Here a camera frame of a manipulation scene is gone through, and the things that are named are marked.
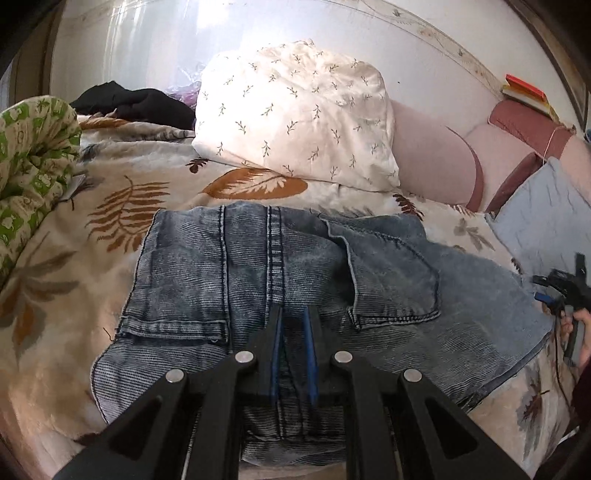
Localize pink bolster cushion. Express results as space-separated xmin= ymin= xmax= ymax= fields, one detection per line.
xmin=390 ymin=99 xmax=484 ymax=209

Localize person's right hand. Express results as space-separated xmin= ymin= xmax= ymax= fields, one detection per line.
xmin=558 ymin=308 xmax=591 ymax=366

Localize red book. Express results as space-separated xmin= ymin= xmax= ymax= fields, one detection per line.
xmin=505 ymin=74 xmax=549 ymax=101

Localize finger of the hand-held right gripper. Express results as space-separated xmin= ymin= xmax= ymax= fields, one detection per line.
xmin=531 ymin=272 xmax=571 ymax=289
xmin=534 ymin=292 xmax=561 ymax=315

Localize pink padded headboard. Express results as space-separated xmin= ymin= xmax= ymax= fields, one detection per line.
xmin=464 ymin=99 xmax=591 ymax=214

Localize purple plastic bag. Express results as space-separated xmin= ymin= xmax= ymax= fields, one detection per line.
xmin=171 ymin=65 xmax=205 ymax=108

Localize black cable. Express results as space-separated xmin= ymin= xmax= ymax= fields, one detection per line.
xmin=551 ymin=318 xmax=583 ymax=418

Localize green and white quilt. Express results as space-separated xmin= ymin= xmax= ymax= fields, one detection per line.
xmin=0 ymin=95 xmax=84 ymax=287

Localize leaf print blanket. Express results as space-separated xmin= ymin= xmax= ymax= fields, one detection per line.
xmin=0 ymin=113 xmax=578 ymax=480

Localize wooden framed window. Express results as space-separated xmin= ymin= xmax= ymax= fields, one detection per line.
xmin=0 ymin=0 xmax=63 ymax=104

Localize black cloth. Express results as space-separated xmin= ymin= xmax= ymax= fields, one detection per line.
xmin=69 ymin=80 xmax=197 ymax=132

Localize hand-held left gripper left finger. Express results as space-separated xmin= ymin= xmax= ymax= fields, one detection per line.
xmin=53 ymin=305 xmax=283 ymax=480

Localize white leaf print pillow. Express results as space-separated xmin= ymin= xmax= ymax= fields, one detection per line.
xmin=191 ymin=41 xmax=402 ymax=193

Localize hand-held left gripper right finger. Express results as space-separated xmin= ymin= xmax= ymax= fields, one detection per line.
xmin=302 ymin=305 xmax=532 ymax=480

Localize blue denim pants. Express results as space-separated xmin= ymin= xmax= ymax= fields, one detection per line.
xmin=91 ymin=202 xmax=555 ymax=467

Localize grey-blue pillow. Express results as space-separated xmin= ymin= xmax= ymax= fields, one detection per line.
xmin=485 ymin=157 xmax=591 ymax=296

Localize white cord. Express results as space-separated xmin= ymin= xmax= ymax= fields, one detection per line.
xmin=542 ymin=126 xmax=577 ymax=165

